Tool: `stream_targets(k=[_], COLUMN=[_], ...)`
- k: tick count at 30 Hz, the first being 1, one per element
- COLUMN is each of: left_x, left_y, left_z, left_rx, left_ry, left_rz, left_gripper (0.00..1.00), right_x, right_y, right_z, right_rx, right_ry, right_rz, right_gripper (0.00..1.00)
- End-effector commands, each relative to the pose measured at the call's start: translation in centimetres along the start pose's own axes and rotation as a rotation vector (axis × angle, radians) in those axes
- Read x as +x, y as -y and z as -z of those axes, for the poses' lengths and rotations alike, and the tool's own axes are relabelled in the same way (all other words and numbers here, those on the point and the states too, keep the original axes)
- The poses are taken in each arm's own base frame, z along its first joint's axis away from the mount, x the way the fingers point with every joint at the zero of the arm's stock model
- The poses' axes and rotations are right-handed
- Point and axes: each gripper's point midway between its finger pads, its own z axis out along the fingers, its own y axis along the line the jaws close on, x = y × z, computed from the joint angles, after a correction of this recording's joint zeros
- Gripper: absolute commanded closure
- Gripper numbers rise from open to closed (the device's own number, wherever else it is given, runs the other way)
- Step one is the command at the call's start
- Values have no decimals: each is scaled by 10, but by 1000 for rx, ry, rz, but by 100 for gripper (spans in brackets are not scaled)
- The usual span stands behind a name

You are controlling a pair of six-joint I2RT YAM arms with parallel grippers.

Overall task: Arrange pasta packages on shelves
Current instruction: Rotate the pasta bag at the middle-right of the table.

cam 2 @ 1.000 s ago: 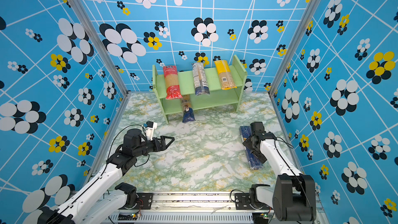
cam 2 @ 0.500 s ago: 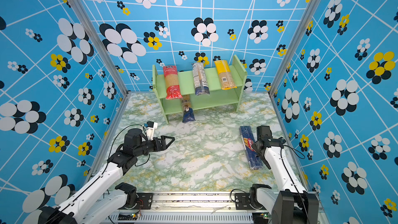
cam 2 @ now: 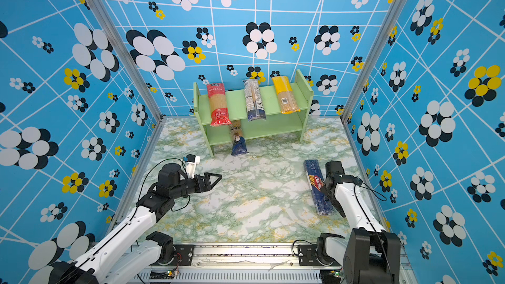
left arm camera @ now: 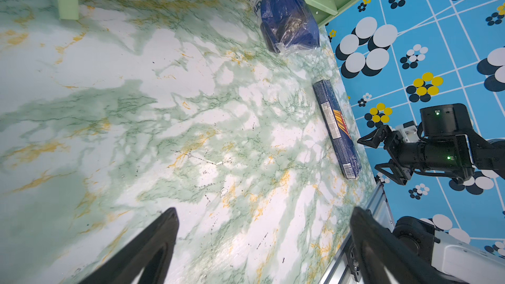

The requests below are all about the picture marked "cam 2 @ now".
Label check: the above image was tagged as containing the right green circuit board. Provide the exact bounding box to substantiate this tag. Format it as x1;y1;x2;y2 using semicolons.
320;270;345;284

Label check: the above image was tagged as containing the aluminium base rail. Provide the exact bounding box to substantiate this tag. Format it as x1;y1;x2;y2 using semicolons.
74;241;419;284

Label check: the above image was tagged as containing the green circuit board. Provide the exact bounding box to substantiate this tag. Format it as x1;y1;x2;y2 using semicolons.
320;270;345;284
149;270;180;281

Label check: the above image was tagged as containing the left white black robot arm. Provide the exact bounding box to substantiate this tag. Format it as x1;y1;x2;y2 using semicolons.
47;163;222;283

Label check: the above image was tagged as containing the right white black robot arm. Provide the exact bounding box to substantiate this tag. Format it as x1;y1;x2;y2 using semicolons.
291;160;401;283

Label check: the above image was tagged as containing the clear blue-label spaghetti package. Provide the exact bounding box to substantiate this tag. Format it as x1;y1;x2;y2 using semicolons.
243;79;266;122

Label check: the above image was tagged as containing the left green circuit board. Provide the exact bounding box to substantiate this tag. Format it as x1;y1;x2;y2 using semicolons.
149;270;180;281

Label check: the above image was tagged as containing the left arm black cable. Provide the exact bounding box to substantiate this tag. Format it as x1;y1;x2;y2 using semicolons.
118;157;192;245

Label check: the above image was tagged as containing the dark blue Barilla spaghetti package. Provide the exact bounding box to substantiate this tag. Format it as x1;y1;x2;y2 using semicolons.
304;160;334;216

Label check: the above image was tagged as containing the yellow spaghetti package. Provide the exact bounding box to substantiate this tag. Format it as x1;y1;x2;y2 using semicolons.
272;76;301;114

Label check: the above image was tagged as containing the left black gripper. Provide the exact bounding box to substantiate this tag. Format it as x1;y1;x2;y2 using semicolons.
171;172;222;200

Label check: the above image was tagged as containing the red spaghetti package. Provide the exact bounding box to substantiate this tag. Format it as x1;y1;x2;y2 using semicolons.
207;83;231;127

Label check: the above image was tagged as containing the green two-tier wooden shelf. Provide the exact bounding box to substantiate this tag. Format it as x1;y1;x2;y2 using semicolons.
193;70;314;156

